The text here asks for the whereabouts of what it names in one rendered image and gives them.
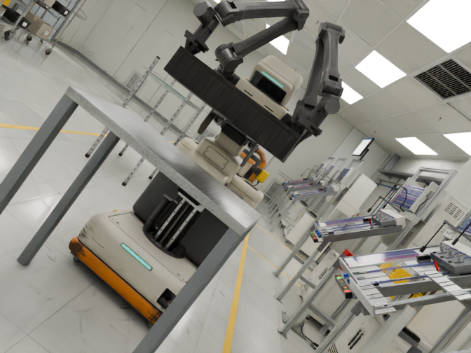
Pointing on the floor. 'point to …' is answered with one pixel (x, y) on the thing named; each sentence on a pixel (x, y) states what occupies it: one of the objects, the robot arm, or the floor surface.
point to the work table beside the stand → (153, 146)
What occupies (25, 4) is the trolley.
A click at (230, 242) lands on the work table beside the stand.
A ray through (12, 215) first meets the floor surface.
